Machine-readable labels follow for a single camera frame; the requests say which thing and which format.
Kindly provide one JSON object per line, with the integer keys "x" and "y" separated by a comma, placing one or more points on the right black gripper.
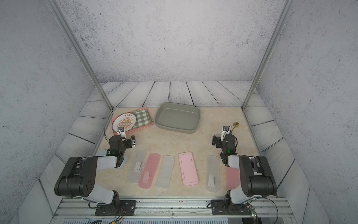
{"x": 218, "y": 139}

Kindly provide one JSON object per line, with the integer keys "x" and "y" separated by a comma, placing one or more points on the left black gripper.
{"x": 129, "y": 144}

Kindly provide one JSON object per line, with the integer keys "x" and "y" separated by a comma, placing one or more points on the clear pencil case with label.
{"x": 137, "y": 166}

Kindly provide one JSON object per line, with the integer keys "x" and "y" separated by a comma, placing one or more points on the translucent pink pencil case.
{"x": 149, "y": 171}

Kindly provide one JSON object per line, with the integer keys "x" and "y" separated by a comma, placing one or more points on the grey plastic storage box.
{"x": 178, "y": 117}

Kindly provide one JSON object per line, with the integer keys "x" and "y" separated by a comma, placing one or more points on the clear frosted pencil case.
{"x": 165, "y": 173}

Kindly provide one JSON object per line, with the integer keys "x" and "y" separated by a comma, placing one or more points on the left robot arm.
{"x": 78, "y": 177}

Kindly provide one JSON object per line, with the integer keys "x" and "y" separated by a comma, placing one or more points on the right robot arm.
{"x": 255, "y": 174}

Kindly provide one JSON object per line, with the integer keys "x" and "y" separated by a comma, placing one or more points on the light blue pencil case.
{"x": 108, "y": 163}

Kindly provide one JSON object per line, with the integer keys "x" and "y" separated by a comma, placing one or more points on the pink pencil case far right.
{"x": 232, "y": 178}

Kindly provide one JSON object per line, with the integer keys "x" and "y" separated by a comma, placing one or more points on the opaque pink pencil case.
{"x": 188, "y": 169}

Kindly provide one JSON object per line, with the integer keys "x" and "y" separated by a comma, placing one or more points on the pink plastic tray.
{"x": 134, "y": 130}

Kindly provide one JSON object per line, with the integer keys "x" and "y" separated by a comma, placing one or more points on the round orange patterned plate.
{"x": 126, "y": 120}

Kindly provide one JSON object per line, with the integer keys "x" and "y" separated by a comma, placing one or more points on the green checked cloth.
{"x": 143, "y": 118}

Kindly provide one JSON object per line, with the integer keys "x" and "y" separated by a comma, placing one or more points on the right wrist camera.
{"x": 225, "y": 130}

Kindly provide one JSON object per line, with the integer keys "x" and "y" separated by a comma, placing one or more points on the gold spoon teal handle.
{"x": 235, "y": 125}

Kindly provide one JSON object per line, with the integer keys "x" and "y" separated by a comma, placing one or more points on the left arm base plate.
{"x": 117, "y": 208}

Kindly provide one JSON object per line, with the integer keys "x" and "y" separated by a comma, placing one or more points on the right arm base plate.
{"x": 230, "y": 208}

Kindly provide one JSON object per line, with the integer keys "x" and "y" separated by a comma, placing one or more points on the aluminium front rail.
{"x": 176, "y": 210}

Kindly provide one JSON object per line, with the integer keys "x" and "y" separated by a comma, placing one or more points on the right aluminium frame post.
{"x": 271, "y": 44}

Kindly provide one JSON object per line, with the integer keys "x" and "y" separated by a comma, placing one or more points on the aluminium frame post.
{"x": 55, "y": 9}
{"x": 271, "y": 44}

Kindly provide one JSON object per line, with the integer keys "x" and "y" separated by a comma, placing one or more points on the left aluminium frame post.
{"x": 55, "y": 9}

